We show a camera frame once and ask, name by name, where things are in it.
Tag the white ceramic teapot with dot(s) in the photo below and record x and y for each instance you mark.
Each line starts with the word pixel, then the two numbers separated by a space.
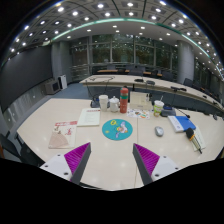
pixel 114 104

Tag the grey computer mouse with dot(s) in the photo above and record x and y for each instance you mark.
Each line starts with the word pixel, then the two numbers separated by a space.
pixel 159 131

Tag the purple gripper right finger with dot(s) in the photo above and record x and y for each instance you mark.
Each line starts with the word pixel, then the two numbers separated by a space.
pixel 151 166

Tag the grey box appliance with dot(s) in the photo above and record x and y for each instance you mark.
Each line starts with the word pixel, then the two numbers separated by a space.
pixel 52 87

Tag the red and green thermos bottle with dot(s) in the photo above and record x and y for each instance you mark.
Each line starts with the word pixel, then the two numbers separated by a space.
pixel 123 99

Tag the green takeaway drink cup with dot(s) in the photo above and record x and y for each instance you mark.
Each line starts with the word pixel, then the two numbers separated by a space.
pixel 158 107

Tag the blue notebook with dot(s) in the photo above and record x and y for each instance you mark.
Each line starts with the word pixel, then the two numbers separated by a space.
pixel 181 123

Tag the white paper cup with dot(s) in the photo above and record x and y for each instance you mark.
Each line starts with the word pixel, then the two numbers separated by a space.
pixel 103 100

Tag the white floor unit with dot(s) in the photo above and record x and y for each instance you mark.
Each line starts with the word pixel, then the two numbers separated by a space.
pixel 63 82

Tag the long curved conference table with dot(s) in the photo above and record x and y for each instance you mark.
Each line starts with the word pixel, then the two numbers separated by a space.
pixel 136 82

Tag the colourful sticker sheet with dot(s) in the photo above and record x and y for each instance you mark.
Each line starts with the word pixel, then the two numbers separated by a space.
pixel 137 113

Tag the round teal mouse pad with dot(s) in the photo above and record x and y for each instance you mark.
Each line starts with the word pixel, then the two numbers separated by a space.
pixel 117 129

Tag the white paper sheet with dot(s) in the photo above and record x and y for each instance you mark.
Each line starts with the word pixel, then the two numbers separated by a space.
pixel 199 138

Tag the black yellow handheld microphone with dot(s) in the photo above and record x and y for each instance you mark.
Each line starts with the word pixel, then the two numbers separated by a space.
pixel 191 136

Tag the white paper booklet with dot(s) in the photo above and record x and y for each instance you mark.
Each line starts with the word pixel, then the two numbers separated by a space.
pixel 89 117

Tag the red illustrated magazine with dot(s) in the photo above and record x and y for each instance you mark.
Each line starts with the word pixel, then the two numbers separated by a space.
pixel 63 135

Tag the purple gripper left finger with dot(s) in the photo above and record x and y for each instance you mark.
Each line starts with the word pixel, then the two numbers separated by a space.
pixel 69 166

